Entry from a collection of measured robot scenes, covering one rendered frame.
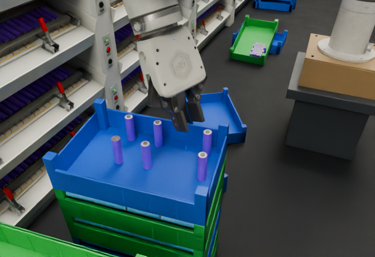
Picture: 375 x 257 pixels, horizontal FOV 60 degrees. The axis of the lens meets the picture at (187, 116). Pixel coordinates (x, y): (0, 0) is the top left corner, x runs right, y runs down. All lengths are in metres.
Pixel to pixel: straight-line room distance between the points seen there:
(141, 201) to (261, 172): 0.72
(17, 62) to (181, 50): 0.52
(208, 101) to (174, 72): 1.03
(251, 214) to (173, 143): 0.48
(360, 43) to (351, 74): 0.11
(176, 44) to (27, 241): 0.38
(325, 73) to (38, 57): 0.89
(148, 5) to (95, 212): 0.40
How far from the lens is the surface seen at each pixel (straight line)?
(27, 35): 0.99
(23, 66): 0.93
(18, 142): 0.99
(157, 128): 0.68
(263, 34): 2.09
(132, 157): 0.70
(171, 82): 0.53
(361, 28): 1.21
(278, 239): 1.08
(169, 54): 0.53
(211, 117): 1.46
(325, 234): 1.13
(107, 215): 0.67
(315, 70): 1.18
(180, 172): 0.66
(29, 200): 1.10
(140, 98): 1.42
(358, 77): 1.20
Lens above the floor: 0.88
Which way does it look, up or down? 37 degrees down
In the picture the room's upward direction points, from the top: straight up
